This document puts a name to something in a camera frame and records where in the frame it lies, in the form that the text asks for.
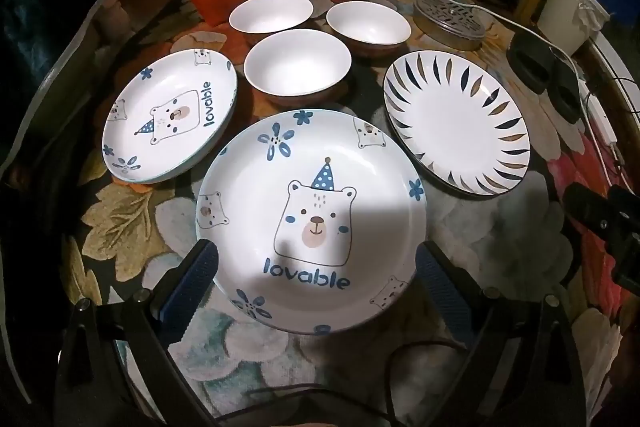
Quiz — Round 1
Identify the white cable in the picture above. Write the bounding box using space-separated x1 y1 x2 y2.
397 0 623 208

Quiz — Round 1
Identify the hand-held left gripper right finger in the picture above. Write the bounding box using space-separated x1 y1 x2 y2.
414 239 588 427

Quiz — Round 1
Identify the white bucket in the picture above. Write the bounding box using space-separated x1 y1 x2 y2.
537 0 608 55

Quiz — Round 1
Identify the black slipper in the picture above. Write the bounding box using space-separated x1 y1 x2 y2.
506 32 563 95
547 57 584 125

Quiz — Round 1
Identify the round perforated metal tin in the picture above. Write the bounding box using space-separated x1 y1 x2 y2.
412 0 488 52

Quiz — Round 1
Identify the white power strip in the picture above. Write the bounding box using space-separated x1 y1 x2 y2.
580 94 619 148

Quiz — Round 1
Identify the white bowl with brown outside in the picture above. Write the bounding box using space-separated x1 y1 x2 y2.
326 2 412 58
229 0 315 45
243 30 352 108

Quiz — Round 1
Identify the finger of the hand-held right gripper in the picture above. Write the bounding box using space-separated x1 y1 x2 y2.
563 182 608 233

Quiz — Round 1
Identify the bear print white plate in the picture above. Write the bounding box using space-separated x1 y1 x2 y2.
101 48 238 184
196 109 428 336

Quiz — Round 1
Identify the leaf pattern white plate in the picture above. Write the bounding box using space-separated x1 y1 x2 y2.
382 50 532 199

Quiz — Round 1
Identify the dark cloth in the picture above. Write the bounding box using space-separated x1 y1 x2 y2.
0 0 136 168

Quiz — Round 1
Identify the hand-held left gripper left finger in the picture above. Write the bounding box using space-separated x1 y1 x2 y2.
52 238 221 427

